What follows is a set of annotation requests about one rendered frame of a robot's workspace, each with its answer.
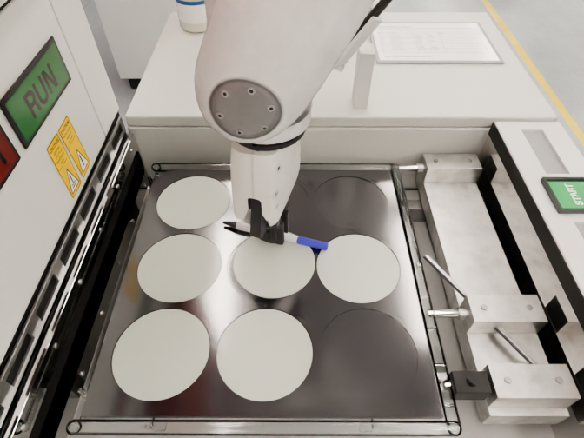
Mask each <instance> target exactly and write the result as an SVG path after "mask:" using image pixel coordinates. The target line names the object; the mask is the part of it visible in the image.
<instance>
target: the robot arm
mask: <svg viewBox="0 0 584 438"><path fill-rule="evenodd" d="M373 2H374V0H204V3H205V10H206V17H207V28H206V30H205V33H204V37H203V40H202V44H201V47H200V50H199V53H198V57H197V60H196V67H195V75H194V81H195V93H196V100H197V103H198V107H199V110H200V111H201V113H202V115H203V117H204V119H205V121H206V122H207V123H208V124H209V126H210V127H211V128H212V129H213V130H215V131H216V132H217V133H218V134H220V135H221V136H224V137H226V138H228V139H229V140H232V141H233V142H232V145H231V162H230V172H231V188H232V197H233V206H234V212H235V216H236V218H237V219H241V220H243V219H244V217H245V216H246V214H247V212H248V210H249V209H251V215H250V236H253V237H256V238H260V240H262V241H265V242H268V243H275V244H279V245H283V244H284V233H288V232H289V211H288V210H284V209H287V208H288V206H289V196H290V193H291V191H292V189H293V187H294V185H295V181H296V178H297V176H298V173H299V168H300V160H301V140H300V139H301V138H302V136H303V135H304V133H305V131H306V128H307V127H308V126H309V124H310V120H311V109H312V107H313V101H312V100H313V98H314V97H315V95H316V94H317V92H318V91H319V89H320V88H321V87H322V86H323V84H324V82H325V81H326V79H327V78H328V76H329V74H330V73H331V71H332V70H333V68H334V67H335V65H336V64H337V62H338V61H339V59H340V58H341V56H342V54H343V52H344V51H345V49H347V47H348V45H349V43H350V42H351V40H352V39H353V37H354V35H355V33H356V32H357V31H358V29H359V27H360V26H361V24H362V22H363V20H364V18H365V16H366V15H367V14H368V11H369V9H370V7H371V6H372V4H373Z"/></svg>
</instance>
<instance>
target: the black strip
mask: <svg viewBox="0 0 584 438"><path fill-rule="evenodd" d="M488 134H489V136H490V138H491V141H492V143H493V145H494V147H495V149H496V151H497V153H498V155H499V157H500V159H501V161H502V163H503V166H504V168H505V170H506V171H507V173H508V176H509V178H510V180H511V182H512V184H513V185H514V189H515V191H516V193H517V195H518V197H519V198H520V200H521V203H522V205H523V207H524V209H525V210H526V213H527V215H528V218H529V220H530V222H531V223H532V225H533V227H534V230H535V232H536V234H537V236H538V238H539V240H540V242H541V245H542V247H543V248H544V250H545V252H546V254H547V257H548V259H549V261H550V263H551V265H552V267H553V269H554V272H555V274H556V275H557V277H558V279H559V281H560V283H561V286H562V288H563V290H564V292H565V294H566V296H567V298H568V300H569V302H570V304H571V306H572V308H573V311H574V313H575V315H576V317H577V319H578V321H579V323H580V325H581V327H582V329H583V331H584V296H583V294H582V293H581V291H580V289H579V287H578V285H577V283H576V281H575V279H574V277H573V275H572V273H571V271H570V269H569V267H568V265H567V263H566V261H565V259H564V257H563V255H562V253H561V252H560V250H559V248H558V246H557V244H556V242H555V240H554V238H553V236H552V234H551V232H550V230H549V228H548V226H547V224H546V222H545V220H544V218H543V216H542V215H541V212H540V211H539V209H538V207H537V205H536V203H535V201H534V198H533V197H532V195H531V193H530V191H529V189H528V186H527V185H526V183H525V181H524V179H523V178H522V176H521V173H520V171H519V170H518V168H517V166H516V164H515V162H514V159H513V157H512V156H511V154H510V152H509V150H508V147H507V145H506V144H505V142H504V141H503V139H502V137H501V134H500V132H499V130H498V129H497V127H496V125H495V123H494V122H493V123H492V126H491V128H490V130H489V132H488Z"/></svg>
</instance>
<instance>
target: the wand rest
mask: <svg viewBox="0 0 584 438"><path fill-rule="evenodd" d="M381 22H382V18H381V17H380V16H378V17H371V18H370V19H369V20H368V22H367V23H366V24H365V25H364V27H363V28H362V29H361V30H360V32H359V33H358V34H357V35H356V36H355V38H354V39H353V40H352V41H351V43H350V44H349V45H348V47H347V48H346V49H345V51H344V52H343V54H342V56H341V58H340V59H339V61H338V62H337V64H336V65H335V67H334V70H339V71H340V72H342V70H343V69H344V68H345V66H344V65H345V64H346V63H347V62H348V61H349V59H350V58H351V57H352V56H353V55H354V54H355V53H356V51H357V56H356V63H355V77H354V84H353V91H352V103H353V109H359V110H366V109H367V107H368V97H369V92H370V86H371V80H372V75H373V69H374V63H375V49H374V45H373V44H372V43H364V42H365V41H366V40H367V39H368V38H369V36H370V35H371V34H372V33H373V32H374V31H375V29H376V28H377V27H378V26H379V25H380V23H381Z"/></svg>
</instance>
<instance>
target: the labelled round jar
mask: <svg viewBox="0 0 584 438"><path fill-rule="evenodd" d="M176 8H177V13H178V17H179V21H180V25H181V27H182V28H183V29H184V30H186V31H189V32H195V33H199V32H205V30H206V28H207V17H206V10H205V3H204V0H176Z"/></svg>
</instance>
